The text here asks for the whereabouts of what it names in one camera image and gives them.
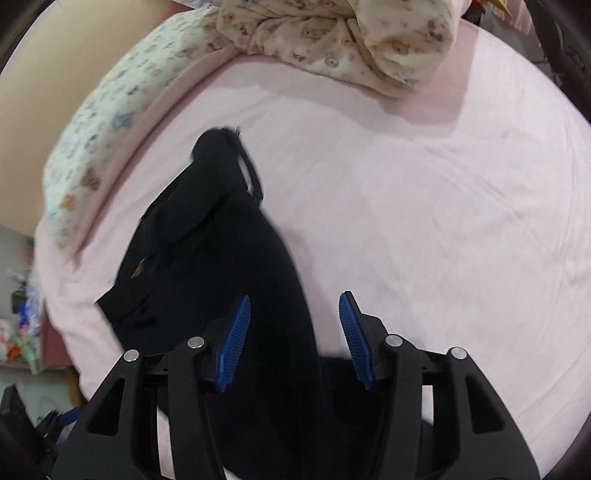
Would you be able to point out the floral patterned quilt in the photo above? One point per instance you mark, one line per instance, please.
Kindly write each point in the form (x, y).
(393, 47)

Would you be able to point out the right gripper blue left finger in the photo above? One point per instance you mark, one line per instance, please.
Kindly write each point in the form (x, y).
(116, 436)

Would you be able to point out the black pants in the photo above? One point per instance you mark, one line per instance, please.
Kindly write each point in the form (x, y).
(289, 412)

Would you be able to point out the pink bed sheet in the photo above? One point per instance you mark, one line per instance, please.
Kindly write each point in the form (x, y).
(459, 216)

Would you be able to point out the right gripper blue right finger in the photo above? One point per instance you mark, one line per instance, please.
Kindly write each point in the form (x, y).
(429, 415)

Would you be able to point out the floral patterned pillow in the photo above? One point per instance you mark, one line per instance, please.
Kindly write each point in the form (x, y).
(119, 114)

